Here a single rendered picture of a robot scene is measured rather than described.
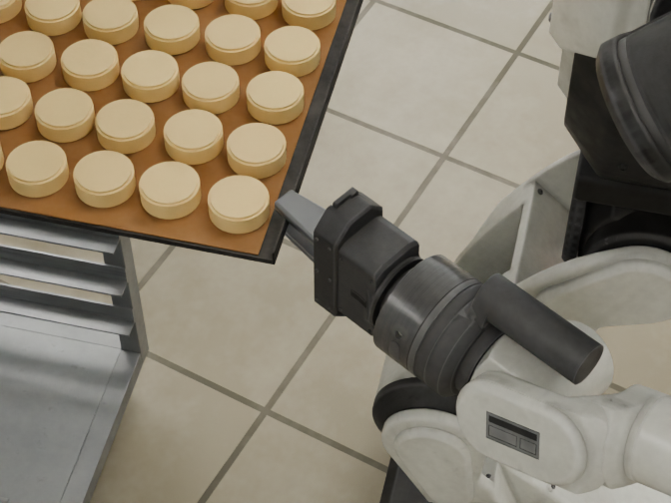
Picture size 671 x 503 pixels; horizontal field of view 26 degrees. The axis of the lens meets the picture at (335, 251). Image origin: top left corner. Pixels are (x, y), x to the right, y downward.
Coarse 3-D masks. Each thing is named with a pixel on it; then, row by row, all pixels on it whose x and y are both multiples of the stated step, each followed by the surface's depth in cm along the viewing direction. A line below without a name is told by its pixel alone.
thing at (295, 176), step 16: (352, 0) 136; (352, 16) 132; (336, 32) 133; (336, 48) 132; (336, 64) 128; (320, 80) 129; (320, 96) 128; (320, 112) 125; (304, 128) 125; (320, 128) 125; (304, 144) 124; (304, 160) 121; (288, 176) 122; (304, 176) 122; (0, 208) 119; (64, 224) 118; (80, 224) 118; (272, 224) 119; (288, 224) 119; (144, 240) 118; (160, 240) 117; (272, 240) 118; (240, 256) 116; (256, 256) 116; (272, 256) 116
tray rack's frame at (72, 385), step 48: (0, 336) 210; (48, 336) 210; (96, 336) 210; (0, 384) 205; (48, 384) 205; (96, 384) 205; (0, 432) 200; (48, 432) 200; (96, 432) 200; (0, 480) 195; (48, 480) 195; (96, 480) 197
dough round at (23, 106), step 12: (0, 84) 126; (12, 84) 126; (24, 84) 126; (0, 96) 125; (12, 96) 125; (24, 96) 125; (0, 108) 124; (12, 108) 124; (24, 108) 124; (0, 120) 124; (12, 120) 124; (24, 120) 125
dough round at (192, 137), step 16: (192, 112) 124; (208, 112) 124; (176, 128) 122; (192, 128) 122; (208, 128) 122; (176, 144) 121; (192, 144) 121; (208, 144) 121; (176, 160) 122; (192, 160) 122; (208, 160) 122
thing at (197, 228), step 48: (144, 0) 136; (336, 0) 136; (144, 48) 131; (96, 96) 128; (240, 96) 128; (96, 144) 124; (288, 144) 124; (0, 192) 120; (192, 240) 117; (240, 240) 117
